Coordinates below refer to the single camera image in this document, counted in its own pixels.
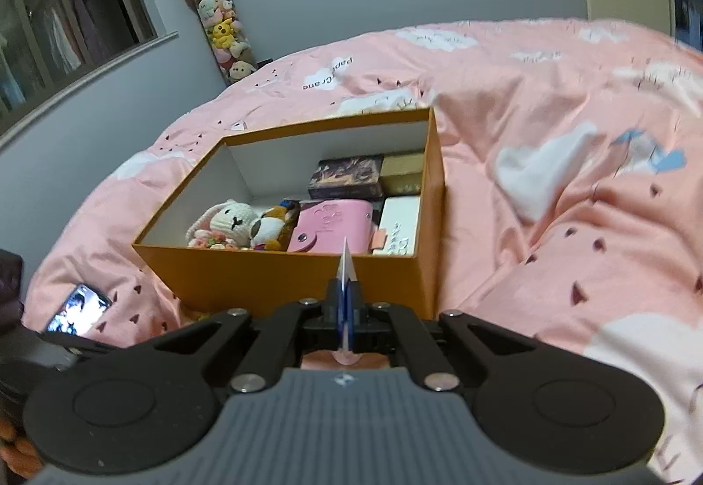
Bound white crochet bunny plush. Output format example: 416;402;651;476
187;199;259;250

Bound pink printed blanket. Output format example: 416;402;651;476
0;18;703;485

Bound brown patterned box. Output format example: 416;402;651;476
308;154;385;200

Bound white case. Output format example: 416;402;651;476
370;195;423;258

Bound pink pouch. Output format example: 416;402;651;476
286;199;391;255

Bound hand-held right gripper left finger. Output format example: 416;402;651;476
118;279;347;392

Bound blue card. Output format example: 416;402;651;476
336;238;358;365

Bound orange cardboard box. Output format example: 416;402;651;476
132;107;445;318

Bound yellow and white plush toy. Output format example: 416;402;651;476
250;199;302;251

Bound gold box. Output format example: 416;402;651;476
380;150;426;196

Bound black smartphone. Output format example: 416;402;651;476
44;283;113;337

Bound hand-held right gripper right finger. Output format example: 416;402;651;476
345;282;572;392

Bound orange knitted item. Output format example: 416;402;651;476
0;416;42;475

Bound clear tube of plush toys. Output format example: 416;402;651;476
178;0;259;87

